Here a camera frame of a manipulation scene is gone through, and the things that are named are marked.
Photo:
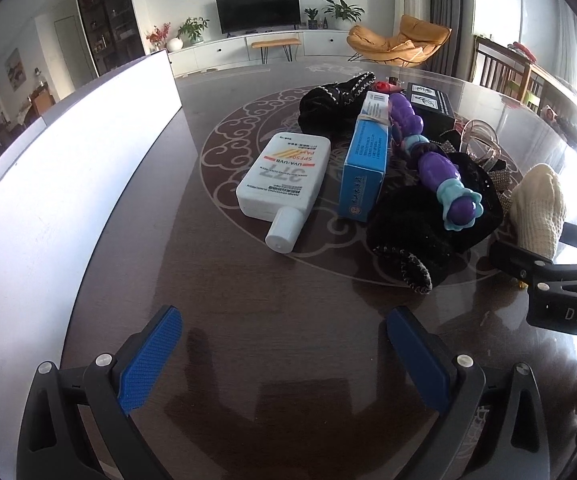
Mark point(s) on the small potted plant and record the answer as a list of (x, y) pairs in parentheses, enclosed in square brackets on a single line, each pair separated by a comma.
[(311, 16)]

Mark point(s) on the wooden bench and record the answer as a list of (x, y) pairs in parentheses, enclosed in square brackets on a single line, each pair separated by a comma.
[(274, 43)]

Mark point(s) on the dark patterned desktop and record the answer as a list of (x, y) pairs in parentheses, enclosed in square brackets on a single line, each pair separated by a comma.
[(268, 310)]

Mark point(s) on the black knitted glove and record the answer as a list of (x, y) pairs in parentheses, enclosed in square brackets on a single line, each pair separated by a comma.
[(323, 110), (418, 230)]

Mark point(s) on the red flowers in white vase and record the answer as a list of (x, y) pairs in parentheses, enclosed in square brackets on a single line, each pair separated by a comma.
[(172, 44)]

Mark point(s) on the purple plastic toy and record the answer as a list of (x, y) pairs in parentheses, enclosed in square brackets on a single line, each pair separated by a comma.
[(436, 165)]

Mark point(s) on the red snack packet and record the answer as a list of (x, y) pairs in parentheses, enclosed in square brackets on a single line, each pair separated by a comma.
[(381, 87)]

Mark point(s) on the black box with white pictures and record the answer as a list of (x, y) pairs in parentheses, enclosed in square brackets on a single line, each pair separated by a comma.
[(433, 112)]

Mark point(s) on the framed wall picture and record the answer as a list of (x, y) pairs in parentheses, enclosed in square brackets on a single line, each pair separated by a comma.
[(16, 70)]

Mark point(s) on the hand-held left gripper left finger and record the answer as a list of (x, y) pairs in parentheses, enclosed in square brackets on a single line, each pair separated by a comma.
[(151, 360)]

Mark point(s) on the large leafy potted plant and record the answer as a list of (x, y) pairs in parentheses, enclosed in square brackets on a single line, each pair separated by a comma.
[(343, 10)]

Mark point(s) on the white television cabinet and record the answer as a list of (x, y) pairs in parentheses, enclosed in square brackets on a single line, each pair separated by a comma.
[(218, 52)]

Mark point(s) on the wooden chair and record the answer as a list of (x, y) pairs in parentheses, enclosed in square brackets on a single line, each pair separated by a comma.
[(498, 67)]

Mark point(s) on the orange lounge chair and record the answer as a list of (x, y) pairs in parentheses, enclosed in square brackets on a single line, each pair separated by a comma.
[(408, 40)]

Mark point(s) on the green potted plant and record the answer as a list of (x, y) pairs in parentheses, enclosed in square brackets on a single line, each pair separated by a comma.
[(193, 27)]

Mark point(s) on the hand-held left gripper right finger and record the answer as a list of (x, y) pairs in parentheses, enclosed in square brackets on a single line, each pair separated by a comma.
[(416, 365)]

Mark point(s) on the cream knitted glove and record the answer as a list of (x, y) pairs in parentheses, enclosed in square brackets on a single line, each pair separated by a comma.
[(538, 210)]

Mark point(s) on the dark display cabinet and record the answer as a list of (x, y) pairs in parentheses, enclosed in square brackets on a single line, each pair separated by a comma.
[(108, 20)]

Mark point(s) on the black television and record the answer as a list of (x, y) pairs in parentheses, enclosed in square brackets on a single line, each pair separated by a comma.
[(258, 10)]

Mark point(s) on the blue cardboard box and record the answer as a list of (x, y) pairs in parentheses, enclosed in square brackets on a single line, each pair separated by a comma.
[(363, 160)]

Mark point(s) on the grey curtain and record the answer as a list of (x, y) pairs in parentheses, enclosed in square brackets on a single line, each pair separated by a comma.
[(448, 0)]

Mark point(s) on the grey glitter fabric piece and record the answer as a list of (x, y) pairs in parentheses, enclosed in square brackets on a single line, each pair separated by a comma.
[(501, 180)]

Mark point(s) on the white sunscreen bottle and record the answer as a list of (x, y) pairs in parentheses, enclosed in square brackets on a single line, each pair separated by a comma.
[(278, 180)]

